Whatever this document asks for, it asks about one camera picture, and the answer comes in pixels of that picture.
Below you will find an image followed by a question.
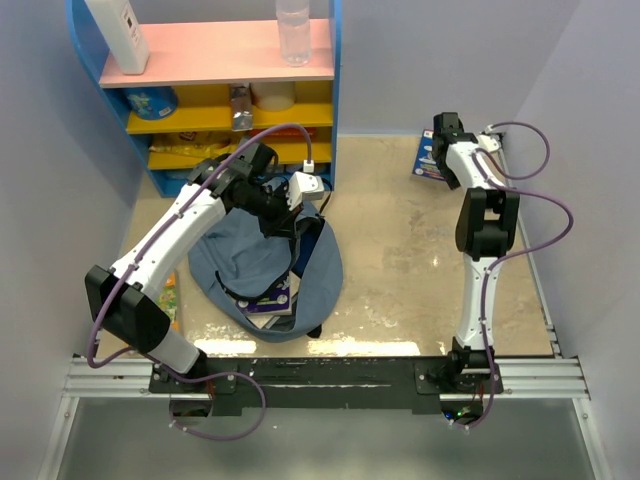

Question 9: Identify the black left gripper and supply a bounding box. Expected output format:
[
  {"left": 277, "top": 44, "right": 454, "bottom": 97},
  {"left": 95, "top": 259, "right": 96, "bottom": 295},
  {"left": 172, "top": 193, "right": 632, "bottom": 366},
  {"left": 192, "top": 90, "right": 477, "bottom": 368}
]
[{"left": 237, "top": 180, "right": 305, "bottom": 240}]

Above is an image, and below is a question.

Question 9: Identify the blue cartoon book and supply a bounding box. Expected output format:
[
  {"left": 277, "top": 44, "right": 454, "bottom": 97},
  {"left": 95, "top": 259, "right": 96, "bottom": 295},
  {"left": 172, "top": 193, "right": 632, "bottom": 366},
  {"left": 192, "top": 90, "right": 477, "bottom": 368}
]
[{"left": 412, "top": 129, "right": 444, "bottom": 181}]

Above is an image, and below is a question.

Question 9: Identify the blue fabric backpack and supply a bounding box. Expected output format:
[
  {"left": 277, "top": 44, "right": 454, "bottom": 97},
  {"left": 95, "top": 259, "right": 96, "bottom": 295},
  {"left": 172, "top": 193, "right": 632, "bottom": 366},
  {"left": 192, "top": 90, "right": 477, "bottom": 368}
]
[{"left": 188, "top": 202, "right": 344, "bottom": 343}]

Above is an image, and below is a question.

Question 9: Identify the purple cover book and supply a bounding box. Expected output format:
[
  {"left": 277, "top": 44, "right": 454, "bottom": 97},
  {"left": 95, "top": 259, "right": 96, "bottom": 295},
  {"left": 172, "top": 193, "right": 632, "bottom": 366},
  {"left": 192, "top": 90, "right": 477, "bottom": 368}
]
[{"left": 235, "top": 277, "right": 292, "bottom": 316}]

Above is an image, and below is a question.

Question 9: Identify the white coffee cover book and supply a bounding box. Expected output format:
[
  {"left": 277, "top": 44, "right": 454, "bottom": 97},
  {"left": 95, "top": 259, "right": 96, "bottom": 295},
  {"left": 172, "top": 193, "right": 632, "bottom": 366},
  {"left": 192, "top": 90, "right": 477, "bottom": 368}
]
[{"left": 249, "top": 277, "right": 299, "bottom": 329}]

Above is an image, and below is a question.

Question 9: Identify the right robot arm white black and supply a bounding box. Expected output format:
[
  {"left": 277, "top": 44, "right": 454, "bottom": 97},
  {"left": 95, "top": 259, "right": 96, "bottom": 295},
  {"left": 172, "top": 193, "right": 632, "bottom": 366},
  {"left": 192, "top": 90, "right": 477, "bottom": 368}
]
[{"left": 432, "top": 112, "right": 520, "bottom": 393}]

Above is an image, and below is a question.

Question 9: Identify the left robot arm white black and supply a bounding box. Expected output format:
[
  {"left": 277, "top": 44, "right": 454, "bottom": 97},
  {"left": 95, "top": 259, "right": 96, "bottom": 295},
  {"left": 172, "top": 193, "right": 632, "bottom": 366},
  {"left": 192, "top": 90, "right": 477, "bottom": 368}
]
[{"left": 85, "top": 140, "right": 324, "bottom": 392}]

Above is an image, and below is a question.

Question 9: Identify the yellow snack bag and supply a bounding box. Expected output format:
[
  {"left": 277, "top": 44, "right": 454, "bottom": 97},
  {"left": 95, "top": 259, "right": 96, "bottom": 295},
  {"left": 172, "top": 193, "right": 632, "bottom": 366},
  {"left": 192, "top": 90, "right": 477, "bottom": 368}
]
[{"left": 149, "top": 131, "right": 238, "bottom": 159}]

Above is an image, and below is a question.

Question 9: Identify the red flat box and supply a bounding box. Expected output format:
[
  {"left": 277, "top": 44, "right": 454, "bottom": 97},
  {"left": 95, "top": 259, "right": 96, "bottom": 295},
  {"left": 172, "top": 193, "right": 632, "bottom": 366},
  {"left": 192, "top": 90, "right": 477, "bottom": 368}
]
[{"left": 249, "top": 127, "right": 317, "bottom": 138}]

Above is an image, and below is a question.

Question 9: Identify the orange green children book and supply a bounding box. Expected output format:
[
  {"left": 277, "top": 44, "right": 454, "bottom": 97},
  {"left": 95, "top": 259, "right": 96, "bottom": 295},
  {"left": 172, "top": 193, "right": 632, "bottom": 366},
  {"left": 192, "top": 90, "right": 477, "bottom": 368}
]
[{"left": 158, "top": 272, "right": 181, "bottom": 332}]

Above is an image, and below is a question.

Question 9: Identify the blue shelf unit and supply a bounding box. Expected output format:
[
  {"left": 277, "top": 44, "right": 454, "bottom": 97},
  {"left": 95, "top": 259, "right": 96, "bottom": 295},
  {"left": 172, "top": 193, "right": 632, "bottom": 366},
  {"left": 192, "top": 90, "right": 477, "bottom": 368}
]
[{"left": 65, "top": 1, "right": 342, "bottom": 197}]

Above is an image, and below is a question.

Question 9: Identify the blue round tin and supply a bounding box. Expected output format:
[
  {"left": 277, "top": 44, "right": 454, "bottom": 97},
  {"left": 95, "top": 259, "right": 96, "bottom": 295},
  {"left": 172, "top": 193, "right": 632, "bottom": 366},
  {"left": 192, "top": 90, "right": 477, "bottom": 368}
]
[{"left": 124, "top": 86, "right": 178, "bottom": 121}]

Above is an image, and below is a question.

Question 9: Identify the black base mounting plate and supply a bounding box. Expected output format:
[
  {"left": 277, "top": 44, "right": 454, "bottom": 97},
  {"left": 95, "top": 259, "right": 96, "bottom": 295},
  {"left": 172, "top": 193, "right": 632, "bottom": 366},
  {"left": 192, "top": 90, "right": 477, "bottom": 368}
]
[{"left": 149, "top": 353, "right": 503, "bottom": 421}]

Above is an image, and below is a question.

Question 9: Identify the clear plastic water bottle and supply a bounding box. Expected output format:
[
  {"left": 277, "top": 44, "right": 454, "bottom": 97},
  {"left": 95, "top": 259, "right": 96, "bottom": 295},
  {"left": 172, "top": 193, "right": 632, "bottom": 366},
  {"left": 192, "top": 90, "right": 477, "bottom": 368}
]
[{"left": 276, "top": 0, "right": 312, "bottom": 67}]

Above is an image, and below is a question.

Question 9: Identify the white rectangular box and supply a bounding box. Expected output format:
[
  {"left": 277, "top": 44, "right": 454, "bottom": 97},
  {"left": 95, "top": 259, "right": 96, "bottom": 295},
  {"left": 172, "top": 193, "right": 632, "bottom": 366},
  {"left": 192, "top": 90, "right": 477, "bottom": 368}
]
[{"left": 86, "top": 0, "right": 150, "bottom": 75}]

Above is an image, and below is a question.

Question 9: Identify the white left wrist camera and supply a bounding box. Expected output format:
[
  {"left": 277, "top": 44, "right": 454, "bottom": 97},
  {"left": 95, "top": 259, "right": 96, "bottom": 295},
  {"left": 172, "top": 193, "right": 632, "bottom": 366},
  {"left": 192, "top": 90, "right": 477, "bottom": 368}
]
[{"left": 286, "top": 160, "right": 324, "bottom": 211}]

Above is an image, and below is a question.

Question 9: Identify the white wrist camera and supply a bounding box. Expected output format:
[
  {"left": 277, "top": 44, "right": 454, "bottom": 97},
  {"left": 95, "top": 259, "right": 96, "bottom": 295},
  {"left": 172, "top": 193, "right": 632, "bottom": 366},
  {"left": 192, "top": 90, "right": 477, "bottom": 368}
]
[
  {"left": 477, "top": 125, "right": 502, "bottom": 154},
  {"left": 286, "top": 160, "right": 324, "bottom": 211}
]

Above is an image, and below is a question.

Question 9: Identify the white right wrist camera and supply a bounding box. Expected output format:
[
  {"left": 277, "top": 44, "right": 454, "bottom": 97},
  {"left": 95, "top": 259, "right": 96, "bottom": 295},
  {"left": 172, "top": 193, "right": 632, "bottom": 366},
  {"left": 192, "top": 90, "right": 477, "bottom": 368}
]
[{"left": 477, "top": 125, "right": 502, "bottom": 154}]

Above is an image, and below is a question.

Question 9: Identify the aluminium frame rail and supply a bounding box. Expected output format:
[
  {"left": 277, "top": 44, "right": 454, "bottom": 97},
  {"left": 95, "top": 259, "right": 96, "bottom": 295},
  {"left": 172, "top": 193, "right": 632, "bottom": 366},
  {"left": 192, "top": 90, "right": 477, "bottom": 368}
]
[{"left": 63, "top": 357, "right": 590, "bottom": 400}]

